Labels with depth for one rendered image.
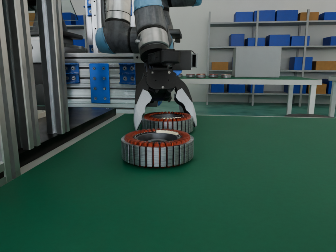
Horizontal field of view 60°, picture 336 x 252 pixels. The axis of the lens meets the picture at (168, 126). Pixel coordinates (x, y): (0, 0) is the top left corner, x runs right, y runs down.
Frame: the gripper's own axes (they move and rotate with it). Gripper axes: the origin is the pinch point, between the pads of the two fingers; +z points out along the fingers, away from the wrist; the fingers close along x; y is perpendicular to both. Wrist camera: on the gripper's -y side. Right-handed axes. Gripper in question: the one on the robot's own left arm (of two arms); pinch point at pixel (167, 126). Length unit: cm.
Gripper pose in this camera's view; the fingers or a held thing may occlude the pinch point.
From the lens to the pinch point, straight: 63.4
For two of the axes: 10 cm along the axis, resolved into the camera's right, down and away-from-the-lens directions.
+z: 1.4, 9.5, -2.9
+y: -2.4, 3.2, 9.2
